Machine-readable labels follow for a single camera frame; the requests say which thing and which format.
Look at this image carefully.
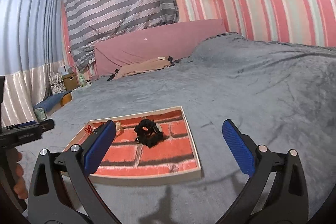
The cream organza scrunchie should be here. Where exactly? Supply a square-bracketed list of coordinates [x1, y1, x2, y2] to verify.
[115, 121, 123, 134]

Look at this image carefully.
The black scrunchie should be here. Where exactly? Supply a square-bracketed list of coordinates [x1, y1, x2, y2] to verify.
[134, 119, 163, 148]

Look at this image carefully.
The left hand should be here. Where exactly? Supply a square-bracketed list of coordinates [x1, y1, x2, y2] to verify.
[14, 149, 28, 200]

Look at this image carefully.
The patterned fabric bag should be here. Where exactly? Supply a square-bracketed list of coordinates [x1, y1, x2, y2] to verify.
[49, 73, 66, 95]

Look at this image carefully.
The brown storage box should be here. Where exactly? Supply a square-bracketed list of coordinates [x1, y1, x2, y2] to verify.
[63, 73, 79, 91]

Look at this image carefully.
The grey plush bed blanket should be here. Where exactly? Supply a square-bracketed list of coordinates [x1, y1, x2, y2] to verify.
[19, 33, 335, 223]

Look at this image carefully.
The white tray brick-pattern base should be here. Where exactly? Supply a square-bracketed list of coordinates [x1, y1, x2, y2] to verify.
[63, 105, 202, 187]

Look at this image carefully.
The blue and white curtain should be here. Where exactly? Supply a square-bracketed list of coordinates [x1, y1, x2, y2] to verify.
[1, 0, 64, 126]

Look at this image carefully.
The tan pillow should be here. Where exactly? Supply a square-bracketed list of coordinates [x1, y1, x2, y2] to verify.
[112, 56, 173, 80]

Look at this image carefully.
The pink headboard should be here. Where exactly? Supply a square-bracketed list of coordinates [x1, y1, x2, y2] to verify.
[94, 19, 227, 77]

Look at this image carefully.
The grey striped hanging sheet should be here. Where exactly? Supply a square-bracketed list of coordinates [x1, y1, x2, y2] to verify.
[63, 0, 179, 72]

